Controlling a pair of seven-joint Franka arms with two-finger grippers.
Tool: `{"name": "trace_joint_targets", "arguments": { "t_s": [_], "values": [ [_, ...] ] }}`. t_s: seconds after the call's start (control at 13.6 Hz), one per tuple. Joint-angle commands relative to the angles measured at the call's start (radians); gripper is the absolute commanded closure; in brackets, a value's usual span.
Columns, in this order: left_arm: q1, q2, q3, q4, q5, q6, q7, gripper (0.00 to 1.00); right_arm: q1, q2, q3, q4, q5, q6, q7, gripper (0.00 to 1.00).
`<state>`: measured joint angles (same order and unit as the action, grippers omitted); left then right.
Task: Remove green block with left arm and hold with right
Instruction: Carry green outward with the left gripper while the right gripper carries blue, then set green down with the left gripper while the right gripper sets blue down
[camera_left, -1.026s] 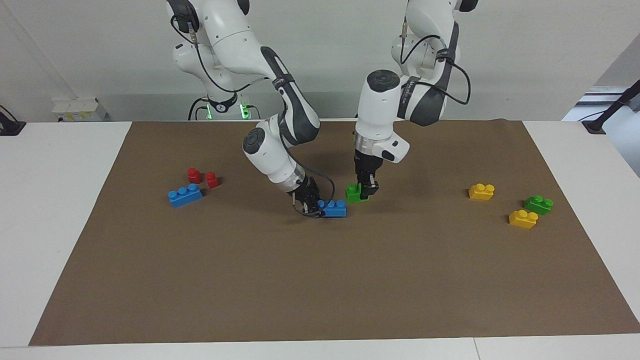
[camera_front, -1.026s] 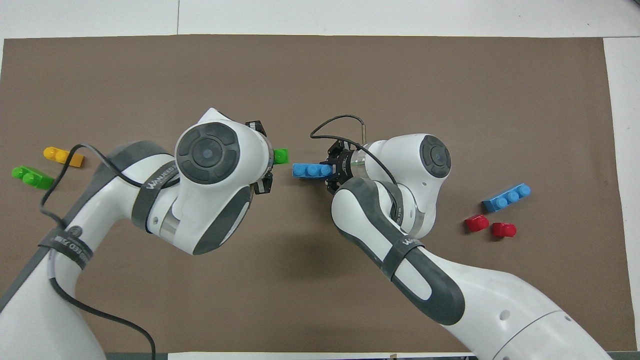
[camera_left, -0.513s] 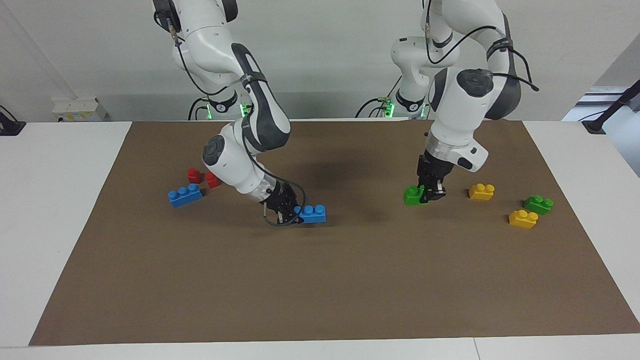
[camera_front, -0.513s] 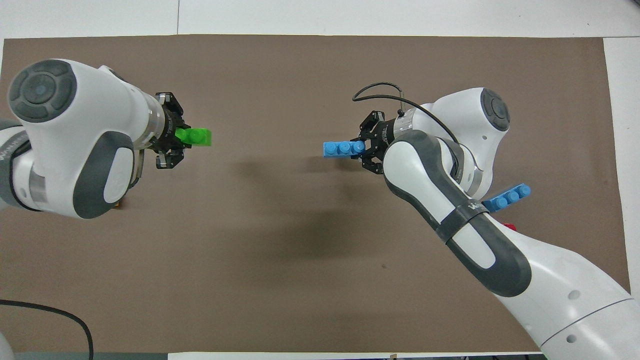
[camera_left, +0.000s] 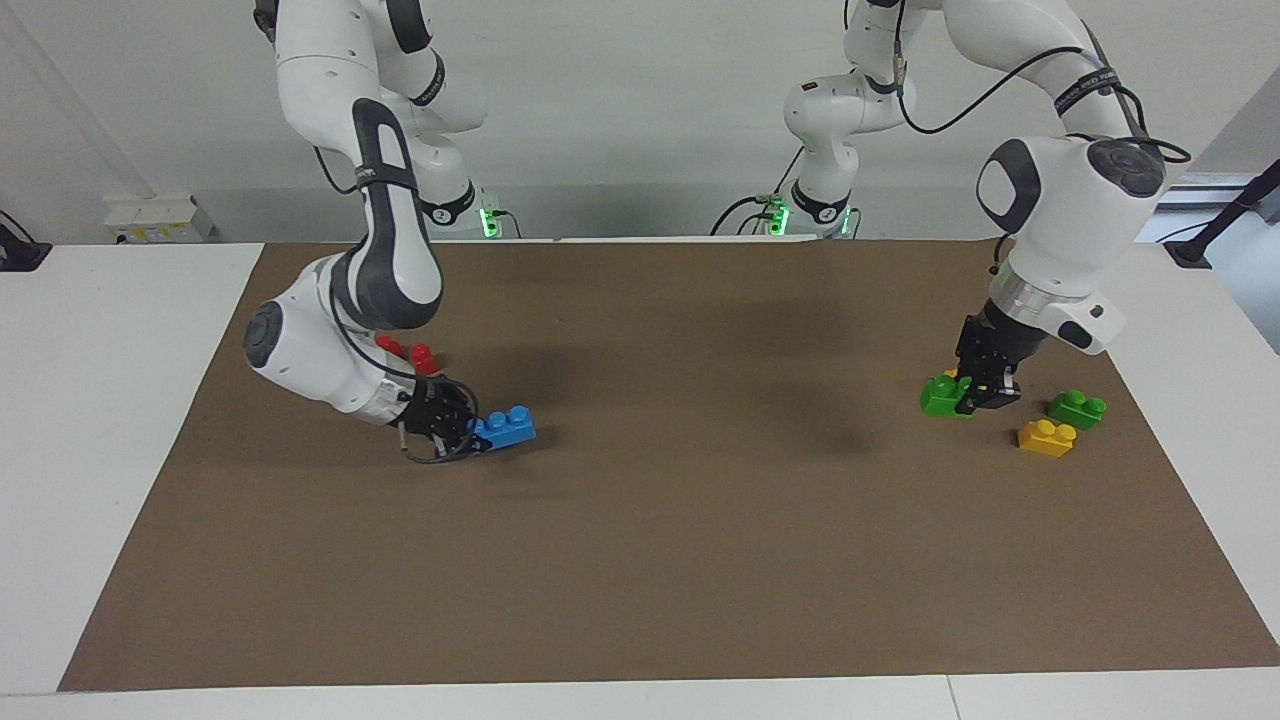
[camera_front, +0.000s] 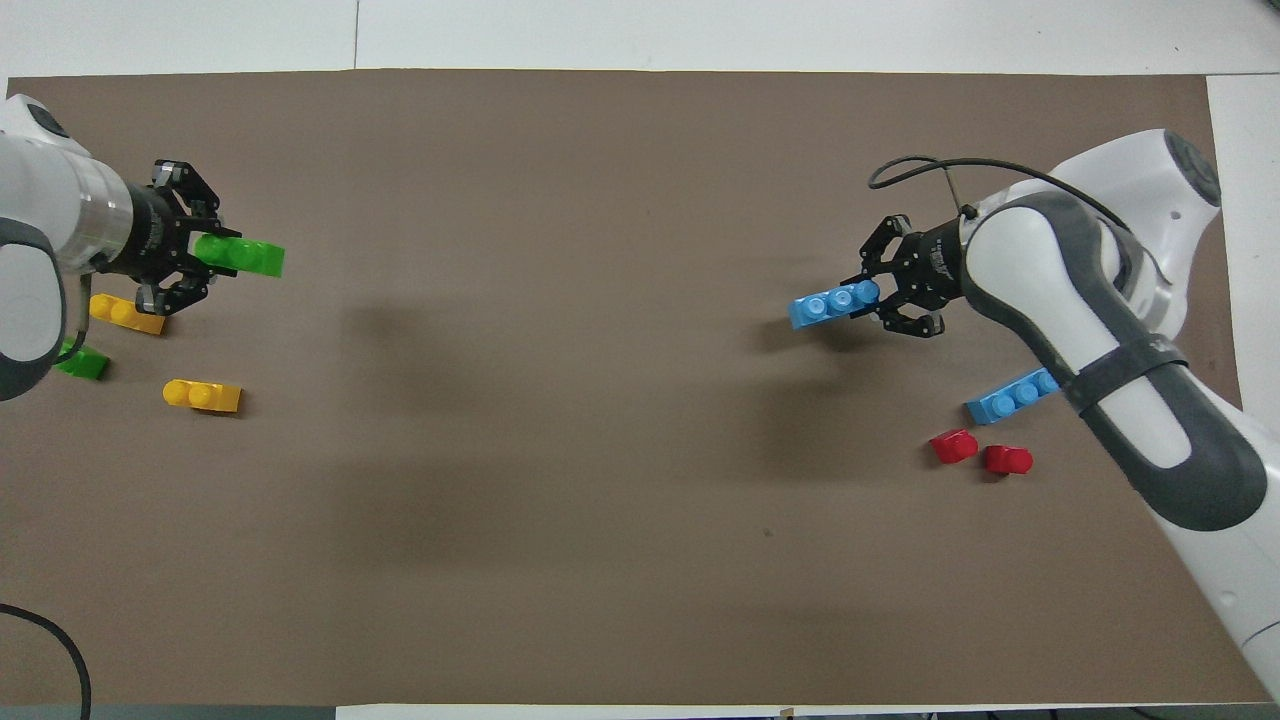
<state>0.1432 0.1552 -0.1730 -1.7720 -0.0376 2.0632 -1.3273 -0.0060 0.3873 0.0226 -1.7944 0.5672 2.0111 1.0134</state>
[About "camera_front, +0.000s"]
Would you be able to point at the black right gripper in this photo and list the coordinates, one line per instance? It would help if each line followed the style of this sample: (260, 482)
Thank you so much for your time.
(935, 265)

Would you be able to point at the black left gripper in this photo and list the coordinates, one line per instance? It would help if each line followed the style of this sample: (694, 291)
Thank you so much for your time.
(158, 240)

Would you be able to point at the green two-stud block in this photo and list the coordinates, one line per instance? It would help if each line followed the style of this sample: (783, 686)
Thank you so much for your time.
(85, 362)
(245, 257)

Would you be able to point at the blue three-stud block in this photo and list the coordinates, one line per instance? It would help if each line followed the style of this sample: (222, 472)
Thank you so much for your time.
(830, 303)
(1005, 398)

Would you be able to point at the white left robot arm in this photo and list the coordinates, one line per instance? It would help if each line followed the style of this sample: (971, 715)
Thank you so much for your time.
(40, 200)

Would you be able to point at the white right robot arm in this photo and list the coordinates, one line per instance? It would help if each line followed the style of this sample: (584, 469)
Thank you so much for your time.
(1130, 400)

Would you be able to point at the yellow two-stud block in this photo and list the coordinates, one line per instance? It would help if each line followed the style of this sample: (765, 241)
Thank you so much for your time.
(130, 315)
(205, 396)

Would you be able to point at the small red block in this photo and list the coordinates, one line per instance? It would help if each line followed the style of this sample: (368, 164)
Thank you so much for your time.
(1008, 460)
(953, 447)

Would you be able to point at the brown table mat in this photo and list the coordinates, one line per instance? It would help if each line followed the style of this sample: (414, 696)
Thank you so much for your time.
(600, 400)

